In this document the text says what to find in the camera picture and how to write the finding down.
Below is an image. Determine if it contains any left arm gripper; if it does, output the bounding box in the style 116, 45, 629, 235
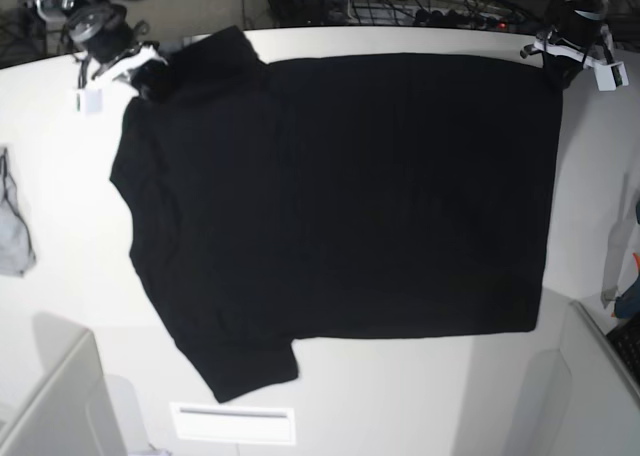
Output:
520, 0, 608, 68

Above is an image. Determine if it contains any black power strip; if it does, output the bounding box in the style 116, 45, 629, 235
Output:
412, 9, 509, 31

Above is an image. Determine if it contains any white cable slot plate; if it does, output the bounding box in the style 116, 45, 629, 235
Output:
170, 402, 296, 446

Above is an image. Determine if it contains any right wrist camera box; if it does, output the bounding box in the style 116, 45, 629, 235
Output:
74, 88, 104, 116

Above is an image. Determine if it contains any grey cloth at table edge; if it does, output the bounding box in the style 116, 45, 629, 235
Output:
0, 147, 36, 277

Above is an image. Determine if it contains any black T-shirt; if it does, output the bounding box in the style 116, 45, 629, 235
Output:
111, 28, 563, 403

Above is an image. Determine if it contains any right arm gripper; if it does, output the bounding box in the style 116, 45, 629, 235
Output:
67, 3, 168, 84

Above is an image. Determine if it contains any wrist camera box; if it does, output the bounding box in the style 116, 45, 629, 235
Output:
594, 61, 629, 92
74, 88, 104, 116

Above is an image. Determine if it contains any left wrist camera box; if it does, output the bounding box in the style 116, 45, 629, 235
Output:
594, 61, 629, 92

